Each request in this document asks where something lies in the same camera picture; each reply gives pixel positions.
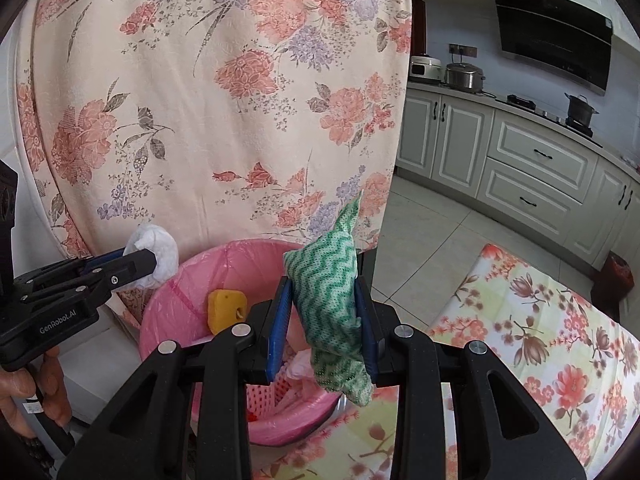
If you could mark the person's left hand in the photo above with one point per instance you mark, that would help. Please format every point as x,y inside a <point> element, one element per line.
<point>21,385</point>

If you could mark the gas stove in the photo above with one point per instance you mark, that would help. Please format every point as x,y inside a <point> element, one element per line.
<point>532,107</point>

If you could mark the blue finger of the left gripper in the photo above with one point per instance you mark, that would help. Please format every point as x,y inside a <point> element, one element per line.
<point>96,287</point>
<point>102,260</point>

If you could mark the white paper towel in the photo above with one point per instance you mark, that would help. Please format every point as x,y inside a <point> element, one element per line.
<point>156,256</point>

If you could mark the green zigzag cloth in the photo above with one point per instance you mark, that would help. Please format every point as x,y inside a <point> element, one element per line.
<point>323,276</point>

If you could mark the red floor trash bin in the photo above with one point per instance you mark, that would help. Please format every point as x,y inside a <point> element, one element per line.
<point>611,286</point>

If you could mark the silver pressure cooker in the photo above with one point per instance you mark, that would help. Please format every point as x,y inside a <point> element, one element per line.
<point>465,77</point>

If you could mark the yellow pomelo peel piece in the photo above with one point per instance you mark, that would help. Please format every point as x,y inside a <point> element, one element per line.
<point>225,307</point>

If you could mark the white lower kitchen cabinets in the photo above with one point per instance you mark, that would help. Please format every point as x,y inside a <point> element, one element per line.
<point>548,181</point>

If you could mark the black cooking pot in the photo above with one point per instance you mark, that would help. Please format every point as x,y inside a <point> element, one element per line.
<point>579,110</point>

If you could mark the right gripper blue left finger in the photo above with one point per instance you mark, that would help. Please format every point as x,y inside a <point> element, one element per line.
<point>276,327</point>

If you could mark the floral curtain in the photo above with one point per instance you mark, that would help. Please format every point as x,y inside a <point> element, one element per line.
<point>218,120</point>

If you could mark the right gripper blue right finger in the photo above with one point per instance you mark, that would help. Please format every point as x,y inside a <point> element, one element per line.
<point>369,342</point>

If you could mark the black range hood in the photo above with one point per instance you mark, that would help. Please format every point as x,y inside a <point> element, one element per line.
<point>561,34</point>

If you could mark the pink-lined trash bin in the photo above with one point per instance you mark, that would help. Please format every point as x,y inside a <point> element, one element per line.
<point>178,311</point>

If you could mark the pink foam fruit net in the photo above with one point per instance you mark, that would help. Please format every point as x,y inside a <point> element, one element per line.
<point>294,383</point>

